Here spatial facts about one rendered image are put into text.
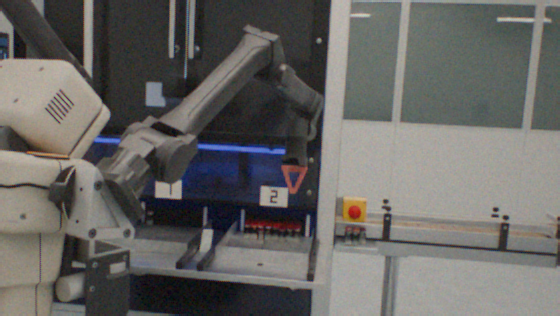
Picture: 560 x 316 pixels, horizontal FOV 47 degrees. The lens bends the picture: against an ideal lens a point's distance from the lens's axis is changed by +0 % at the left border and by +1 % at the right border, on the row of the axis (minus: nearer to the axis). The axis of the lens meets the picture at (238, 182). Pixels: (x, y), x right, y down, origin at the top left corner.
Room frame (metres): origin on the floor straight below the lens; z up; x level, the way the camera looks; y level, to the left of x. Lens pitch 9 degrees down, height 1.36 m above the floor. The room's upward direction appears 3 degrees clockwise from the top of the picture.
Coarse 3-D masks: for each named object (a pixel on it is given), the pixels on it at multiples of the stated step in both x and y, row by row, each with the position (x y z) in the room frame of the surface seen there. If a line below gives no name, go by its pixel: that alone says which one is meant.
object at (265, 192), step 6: (264, 192) 1.98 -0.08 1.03; (270, 192) 1.98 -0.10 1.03; (282, 192) 1.97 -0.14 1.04; (264, 198) 1.98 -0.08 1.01; (276, 198) 1.98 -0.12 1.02; (282, 198) 1.97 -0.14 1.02; (264, 204) 1.98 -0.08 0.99; (270, 204) 1.98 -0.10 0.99; (276, 204) 1.98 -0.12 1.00; (282, 204) 1.97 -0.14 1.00
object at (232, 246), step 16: (224, 240) 1.86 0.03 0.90; (240, 240) 1.95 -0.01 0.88; (256, 240) 1.96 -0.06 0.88; (304, 240) 1.99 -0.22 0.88; (224, 256) 1.74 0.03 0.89; (240, 256) 1.73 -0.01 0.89; (256, 256) 1.72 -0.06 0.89; (272, 256) 1.72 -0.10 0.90; (288, 256) 1.71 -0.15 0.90; (304, 256) 1.70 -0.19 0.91
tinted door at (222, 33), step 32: (224, 0) 2.02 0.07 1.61; (256, 0) 2.00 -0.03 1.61; (288, 0) 1.99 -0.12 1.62; (224, 32) 2.02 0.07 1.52; (288, 32) 1.99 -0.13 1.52; (192, 64) 2.03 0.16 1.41; (288, 64) 1.98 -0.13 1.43; (256, 96) 2.00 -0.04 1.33; (224, 128) 2.01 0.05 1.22; (256, 128) 2.00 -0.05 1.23
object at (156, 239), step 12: (144, 228) 2.05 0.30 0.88; (156, 228) 2.06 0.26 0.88; (168, 228) 2.07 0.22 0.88; (180, 228) 2.07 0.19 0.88; (192, 228) 2.08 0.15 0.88; (204, 228) 1.98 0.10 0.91; (108, 240) 1.79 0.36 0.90; (120, 240) 1.78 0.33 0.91; (132, 240) 1.78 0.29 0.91; (144, 240) 1.77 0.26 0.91; (156, 240) 1.77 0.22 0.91; (168, 240) 1.91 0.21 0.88; (180, 240) 1.91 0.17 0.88; (192, 240) 1.81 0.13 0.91; (156, 252) 1.77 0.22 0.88; (168, 252) 1.76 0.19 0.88; (180, 252) 1.76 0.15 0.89
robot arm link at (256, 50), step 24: (240, 48) 1.29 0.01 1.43; (264, 48) 1.30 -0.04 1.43; (216, 72) 1.24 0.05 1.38; (240, 72) 1.25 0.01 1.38; (264, 72) 1.37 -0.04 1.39; (192, 96) 1.19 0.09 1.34; (216, 96) 1.19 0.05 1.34; (168, 120) 1.13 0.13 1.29; (192, 120) 1.14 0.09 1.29; (168, 144) 1.07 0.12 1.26; (192, 144) 1.11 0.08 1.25; (168, 168) 1.07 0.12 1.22
